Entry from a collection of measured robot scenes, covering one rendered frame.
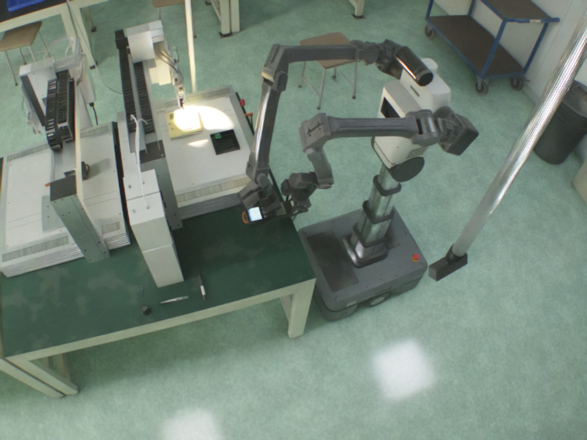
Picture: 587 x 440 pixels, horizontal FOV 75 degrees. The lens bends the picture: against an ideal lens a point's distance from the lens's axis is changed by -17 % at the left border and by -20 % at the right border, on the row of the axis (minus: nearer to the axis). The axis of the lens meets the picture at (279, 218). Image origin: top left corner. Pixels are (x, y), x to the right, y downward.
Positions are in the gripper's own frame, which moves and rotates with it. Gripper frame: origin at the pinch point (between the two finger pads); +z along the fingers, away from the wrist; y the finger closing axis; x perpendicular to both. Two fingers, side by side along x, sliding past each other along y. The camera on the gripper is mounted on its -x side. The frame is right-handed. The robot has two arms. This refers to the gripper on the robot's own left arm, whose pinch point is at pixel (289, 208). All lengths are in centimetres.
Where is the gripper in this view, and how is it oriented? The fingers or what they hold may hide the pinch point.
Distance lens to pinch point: 191.3
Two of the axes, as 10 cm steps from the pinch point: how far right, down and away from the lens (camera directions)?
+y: 2.6, 8.1, -5.3
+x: 8.2, 1.1, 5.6
